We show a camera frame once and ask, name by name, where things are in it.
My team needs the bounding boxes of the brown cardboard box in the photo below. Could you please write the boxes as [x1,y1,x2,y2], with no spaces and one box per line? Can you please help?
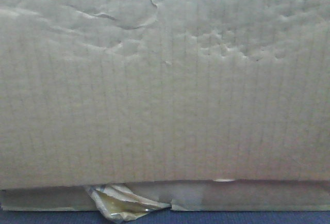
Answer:
[1,0,329,211]

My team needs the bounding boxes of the dark blue-grey table mat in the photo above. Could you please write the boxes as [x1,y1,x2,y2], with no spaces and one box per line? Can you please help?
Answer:
[1,209,329,224]

